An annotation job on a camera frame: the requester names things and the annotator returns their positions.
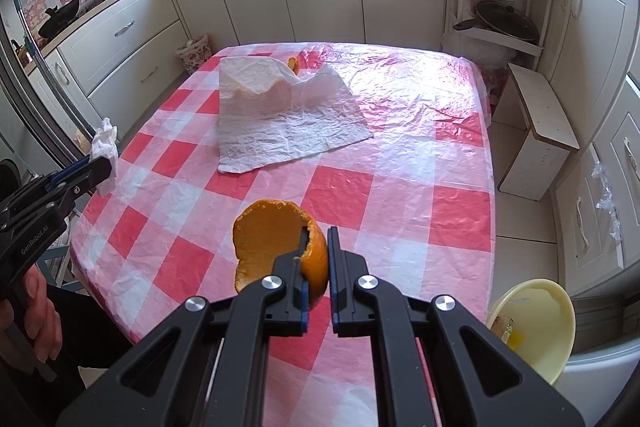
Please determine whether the grey metal refrigerator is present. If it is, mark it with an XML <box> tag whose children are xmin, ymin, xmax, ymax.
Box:
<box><xmin>0</xmin><ymin>7</ymin><xmax>96</xmax><ymax>172</ymax></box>

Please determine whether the cream drawer cabinet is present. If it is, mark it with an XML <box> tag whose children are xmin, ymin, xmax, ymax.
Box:
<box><xmin>30</xmin><ymin>0</ymin><xmax>186</xmax><ymax>128</ymax></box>

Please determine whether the white tissue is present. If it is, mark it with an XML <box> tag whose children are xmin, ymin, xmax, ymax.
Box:
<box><xmin>90</xmin><ymin>118</ymin><xmax>120</xmax><ymax>196</ymax></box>

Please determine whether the white appliance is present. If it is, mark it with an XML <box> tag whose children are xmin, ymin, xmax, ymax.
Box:
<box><xmin>550</xmin><ymin>342</ymin><xmax>636</xmax><ymax>427</ymax></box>

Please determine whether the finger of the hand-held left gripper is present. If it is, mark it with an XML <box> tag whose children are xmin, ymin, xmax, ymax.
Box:
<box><xmin>30</xmin><ymin>161</ymin><xmax>93</xmax><ymax>188</ymax></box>
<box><xmin>50</xmin><ymin>156</ymin><xmax>113</xmax><ymax>208</ymax></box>

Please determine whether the dark lidded pan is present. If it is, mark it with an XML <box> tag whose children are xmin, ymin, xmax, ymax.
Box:
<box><xmin>454</xmin><ymin>0</ymin><xmax>540</xmax><ymax>46</ymax></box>

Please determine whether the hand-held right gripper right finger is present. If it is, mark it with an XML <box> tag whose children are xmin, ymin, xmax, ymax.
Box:
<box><xmin>327</xmin><ymin>227</ymin><xmax>585</xmax><ymax>427</ymax></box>

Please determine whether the white crinkled paper sheet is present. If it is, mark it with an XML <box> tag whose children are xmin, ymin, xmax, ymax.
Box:
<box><xmin>218</xmin><ymin>56</ymin><xmax>375</xmax><ymax>174</ymax></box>

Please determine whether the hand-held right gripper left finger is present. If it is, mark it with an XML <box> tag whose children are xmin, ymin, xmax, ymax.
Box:
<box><xmin>56</xmin><ymin>229</ymin><xmax>311</xmax><ymax>427</ymax></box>

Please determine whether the floral waste basket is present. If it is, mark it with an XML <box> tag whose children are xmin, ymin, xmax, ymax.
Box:
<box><xmin>176</xmin><ymin>34</ymin><xmax>211</xmax><ymax>75</ymax></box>

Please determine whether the large orange peel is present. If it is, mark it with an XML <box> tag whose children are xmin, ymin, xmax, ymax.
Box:
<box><xmin>232</xmin><ymin>199</ymin><xmax>330</xmax><ymax>310</ymax></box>

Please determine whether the blue mop pole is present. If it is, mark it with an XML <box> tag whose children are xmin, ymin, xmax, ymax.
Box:
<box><xmin>12</xmin><ymin>0</ymin><xmax>96</xmax><ymax>145</ymax></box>

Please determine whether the pale yellow plastic bin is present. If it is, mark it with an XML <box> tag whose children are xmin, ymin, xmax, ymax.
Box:
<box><xmin>486</xmin><ymin>278</ymin><xmax>576</xmax><ymax>385</ymax></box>

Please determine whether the person's left hand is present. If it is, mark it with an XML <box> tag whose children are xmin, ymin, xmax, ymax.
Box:
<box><xmin>22</xmin><ymin>267</ymin><xmax>63</xmax><ymax>363</ymax></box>

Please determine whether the white wooden stool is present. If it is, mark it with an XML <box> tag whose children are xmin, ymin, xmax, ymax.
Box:
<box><xmin>497</xmin><ymin>63</ymin><xmax>581</xmax><ymax>202</ymax></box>

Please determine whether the light blue stool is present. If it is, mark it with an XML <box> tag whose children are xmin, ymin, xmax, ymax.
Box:
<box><xmin>42</xmin><ymin>227</ymin><xmax>76</xmax><ymax>288</ymax></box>

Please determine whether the black wok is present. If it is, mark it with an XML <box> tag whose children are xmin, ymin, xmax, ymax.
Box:
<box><xmin>37</xmin><ymin>0</ymin><xmax>81</xmax><ymax>38</ymax></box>

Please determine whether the clear plastic bag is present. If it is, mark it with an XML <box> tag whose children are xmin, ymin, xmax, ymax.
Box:
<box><xmin>592</xmin><ymin>162</ymin><xmax>623</xmax><ymax>243</ymax></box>

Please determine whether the cream panelled cabinet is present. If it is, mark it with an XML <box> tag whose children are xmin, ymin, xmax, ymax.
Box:
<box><xmin>530</xmin><ymin>0</ymin><xmax>640</xmax><ymax>298</ymax></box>

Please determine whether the person's dark clothing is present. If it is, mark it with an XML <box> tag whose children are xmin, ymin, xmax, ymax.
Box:
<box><xmin>45</xmin><ymin>284</ymin><xmax>143</xmax><ymax>408</ymax></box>

